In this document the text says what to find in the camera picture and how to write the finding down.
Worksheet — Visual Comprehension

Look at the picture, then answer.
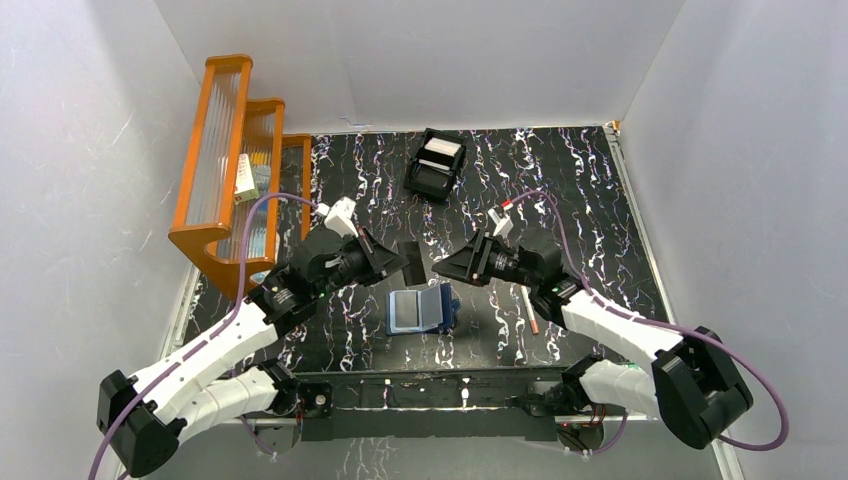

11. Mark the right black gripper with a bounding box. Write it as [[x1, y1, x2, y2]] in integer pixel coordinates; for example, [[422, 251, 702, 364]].
[[431, 227, 538, 289]]

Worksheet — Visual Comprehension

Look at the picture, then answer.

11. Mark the black VIP credit card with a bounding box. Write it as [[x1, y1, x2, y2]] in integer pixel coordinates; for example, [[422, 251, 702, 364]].
[[398, 241, 428, 287]]

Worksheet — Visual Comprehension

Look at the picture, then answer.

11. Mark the blue leather card holder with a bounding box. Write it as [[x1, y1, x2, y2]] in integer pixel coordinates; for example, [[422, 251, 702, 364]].
[[386, 283, 461, 336]]

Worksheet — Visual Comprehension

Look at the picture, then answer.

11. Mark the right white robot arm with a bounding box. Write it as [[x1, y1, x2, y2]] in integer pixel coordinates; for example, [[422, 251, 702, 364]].
[[432, 230, 753, 449]]

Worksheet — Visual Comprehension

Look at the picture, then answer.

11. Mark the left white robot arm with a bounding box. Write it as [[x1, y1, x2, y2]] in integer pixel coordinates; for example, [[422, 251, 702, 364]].
[[96, 227, 409, 478]]

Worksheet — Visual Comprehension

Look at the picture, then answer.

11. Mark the black card box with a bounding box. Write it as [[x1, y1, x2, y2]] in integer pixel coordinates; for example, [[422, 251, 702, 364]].
[[403, 128, 467, 202]]

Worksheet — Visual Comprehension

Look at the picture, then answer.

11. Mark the white card stack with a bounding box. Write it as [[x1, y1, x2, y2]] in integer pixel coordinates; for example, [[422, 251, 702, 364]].
[[424, 137, 462, 157]]

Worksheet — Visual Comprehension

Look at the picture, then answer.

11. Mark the white orange pen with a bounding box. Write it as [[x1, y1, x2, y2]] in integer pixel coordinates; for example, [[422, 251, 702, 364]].
[[521, 286, 540, 336]]

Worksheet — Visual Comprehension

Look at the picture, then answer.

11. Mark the orange wooden rack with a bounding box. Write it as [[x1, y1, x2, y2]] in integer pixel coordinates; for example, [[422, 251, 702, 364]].
[[168, 54, 312, 299]]

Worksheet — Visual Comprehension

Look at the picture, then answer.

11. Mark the white red small box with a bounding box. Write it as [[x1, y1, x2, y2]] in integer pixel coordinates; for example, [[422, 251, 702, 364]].
[[233, 153, 259, 205]]

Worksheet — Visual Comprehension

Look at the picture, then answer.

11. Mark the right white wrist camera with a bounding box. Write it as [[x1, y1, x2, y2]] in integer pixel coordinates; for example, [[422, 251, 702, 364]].
[[487, 200, 513, 240]]

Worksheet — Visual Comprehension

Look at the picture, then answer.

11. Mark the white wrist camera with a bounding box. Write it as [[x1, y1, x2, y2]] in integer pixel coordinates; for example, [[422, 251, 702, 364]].
[[487, 200, 513, 240], [316, 197, 359, 237]]

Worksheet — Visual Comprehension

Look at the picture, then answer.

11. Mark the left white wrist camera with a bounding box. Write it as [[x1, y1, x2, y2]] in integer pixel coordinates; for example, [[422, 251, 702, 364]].
[[316, 197, 359, 237]]

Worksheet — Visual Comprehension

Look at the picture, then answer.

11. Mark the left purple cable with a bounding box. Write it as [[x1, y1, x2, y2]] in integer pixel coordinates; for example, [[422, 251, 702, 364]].
[[86, 192, 329, 480]]

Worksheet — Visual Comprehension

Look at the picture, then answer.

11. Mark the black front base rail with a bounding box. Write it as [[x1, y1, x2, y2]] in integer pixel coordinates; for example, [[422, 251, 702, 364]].
[[238, 360, 631, 458]]

